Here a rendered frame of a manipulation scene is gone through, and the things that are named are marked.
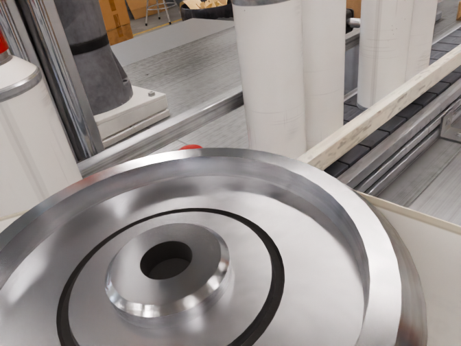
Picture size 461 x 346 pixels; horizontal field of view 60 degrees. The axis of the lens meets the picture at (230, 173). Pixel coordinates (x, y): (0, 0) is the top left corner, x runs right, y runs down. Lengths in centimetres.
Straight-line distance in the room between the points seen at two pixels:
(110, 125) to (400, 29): 40
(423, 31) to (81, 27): 43
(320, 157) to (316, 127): 4
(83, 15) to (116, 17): 331
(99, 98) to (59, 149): 40
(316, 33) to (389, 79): 15
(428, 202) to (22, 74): 29
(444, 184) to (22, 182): 31
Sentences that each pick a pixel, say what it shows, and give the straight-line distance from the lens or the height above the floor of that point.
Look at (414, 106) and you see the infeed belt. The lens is 51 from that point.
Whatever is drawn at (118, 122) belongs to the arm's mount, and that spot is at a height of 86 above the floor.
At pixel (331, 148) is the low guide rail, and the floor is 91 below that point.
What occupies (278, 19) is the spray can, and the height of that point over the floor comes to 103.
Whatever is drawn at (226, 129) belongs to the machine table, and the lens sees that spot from 59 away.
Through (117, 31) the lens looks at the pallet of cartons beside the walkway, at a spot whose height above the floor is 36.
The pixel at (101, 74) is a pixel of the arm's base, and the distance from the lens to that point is 63.
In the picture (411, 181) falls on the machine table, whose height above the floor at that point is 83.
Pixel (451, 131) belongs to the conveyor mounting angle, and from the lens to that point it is 57.
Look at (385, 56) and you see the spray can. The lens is 46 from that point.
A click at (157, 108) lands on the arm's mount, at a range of 65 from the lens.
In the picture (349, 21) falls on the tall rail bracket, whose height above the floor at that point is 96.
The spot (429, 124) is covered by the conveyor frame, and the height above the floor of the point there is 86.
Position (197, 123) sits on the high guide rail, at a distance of 33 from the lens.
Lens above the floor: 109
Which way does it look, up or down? 32 degrees down
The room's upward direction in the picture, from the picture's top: 9 degrees counter-clockwise
